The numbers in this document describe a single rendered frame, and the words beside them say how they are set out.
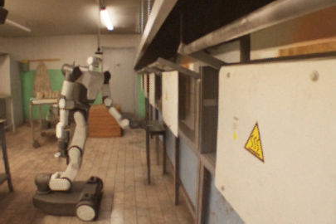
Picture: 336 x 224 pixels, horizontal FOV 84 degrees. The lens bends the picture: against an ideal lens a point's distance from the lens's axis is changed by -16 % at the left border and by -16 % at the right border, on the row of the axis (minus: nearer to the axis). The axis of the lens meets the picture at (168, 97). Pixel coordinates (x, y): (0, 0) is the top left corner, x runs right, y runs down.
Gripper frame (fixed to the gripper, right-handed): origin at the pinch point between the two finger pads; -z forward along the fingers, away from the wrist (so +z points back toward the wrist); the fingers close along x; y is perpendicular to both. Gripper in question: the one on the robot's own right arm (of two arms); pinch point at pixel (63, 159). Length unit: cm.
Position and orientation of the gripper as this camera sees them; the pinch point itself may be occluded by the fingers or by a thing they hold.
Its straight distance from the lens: 202.4
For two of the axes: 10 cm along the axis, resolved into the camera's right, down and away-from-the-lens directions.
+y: 3.7, 0.4, 9.3
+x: 9.3, 0.5, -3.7
